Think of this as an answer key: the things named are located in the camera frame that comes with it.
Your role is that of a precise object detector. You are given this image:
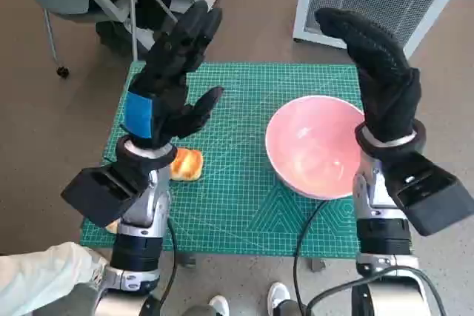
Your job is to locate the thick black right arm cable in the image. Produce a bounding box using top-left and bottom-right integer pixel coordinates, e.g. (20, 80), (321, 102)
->
(306, 266), (450, 316)

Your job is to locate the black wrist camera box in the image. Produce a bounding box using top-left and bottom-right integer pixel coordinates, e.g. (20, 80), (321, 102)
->
(384, 151), (474, 238)
(61, 162), (149, 229)

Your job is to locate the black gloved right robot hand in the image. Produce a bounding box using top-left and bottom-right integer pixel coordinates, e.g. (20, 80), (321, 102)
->
(313, 7), (423, 144)

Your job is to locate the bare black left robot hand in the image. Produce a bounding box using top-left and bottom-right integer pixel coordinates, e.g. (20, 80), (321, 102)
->
(120, 0), (226, 149)

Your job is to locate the pale cloth garment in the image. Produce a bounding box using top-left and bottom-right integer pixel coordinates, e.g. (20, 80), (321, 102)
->
(0, 241), (108, 316)

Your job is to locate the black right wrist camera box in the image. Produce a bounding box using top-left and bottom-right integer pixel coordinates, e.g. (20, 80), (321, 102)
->
(384, 151), (474, 238)

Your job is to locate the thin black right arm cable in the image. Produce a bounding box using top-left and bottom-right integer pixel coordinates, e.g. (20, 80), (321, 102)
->
(293, 199), (330, 313)

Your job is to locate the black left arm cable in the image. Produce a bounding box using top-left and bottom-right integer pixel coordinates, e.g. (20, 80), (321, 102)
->
(147, 218), (178, 316)

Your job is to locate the pink bowl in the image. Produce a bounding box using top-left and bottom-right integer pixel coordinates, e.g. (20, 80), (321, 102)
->
(264, 95), (366, 200)

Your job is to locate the green cutting mat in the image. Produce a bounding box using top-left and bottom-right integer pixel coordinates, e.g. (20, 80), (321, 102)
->
(80, 62), (366, 258)

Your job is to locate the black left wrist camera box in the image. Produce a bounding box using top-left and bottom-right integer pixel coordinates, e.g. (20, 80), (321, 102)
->
(61, 162), (149, 229)

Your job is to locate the long braided toy bread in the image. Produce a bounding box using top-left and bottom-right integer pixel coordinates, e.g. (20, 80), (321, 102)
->
(169, 148), (204, 181)

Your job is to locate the white shoe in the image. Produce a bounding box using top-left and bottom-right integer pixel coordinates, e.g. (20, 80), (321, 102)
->
(209, 295), (230, 316)
(267, 281), (292, 313)

